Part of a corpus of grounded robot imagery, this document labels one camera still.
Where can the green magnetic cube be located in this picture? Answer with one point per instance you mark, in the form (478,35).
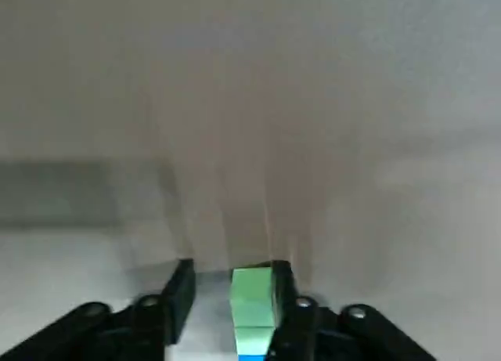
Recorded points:
(250,310)

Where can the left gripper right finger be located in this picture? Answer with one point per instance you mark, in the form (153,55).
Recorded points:
(313,333)

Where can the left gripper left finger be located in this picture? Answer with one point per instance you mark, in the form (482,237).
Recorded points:
(117,333)

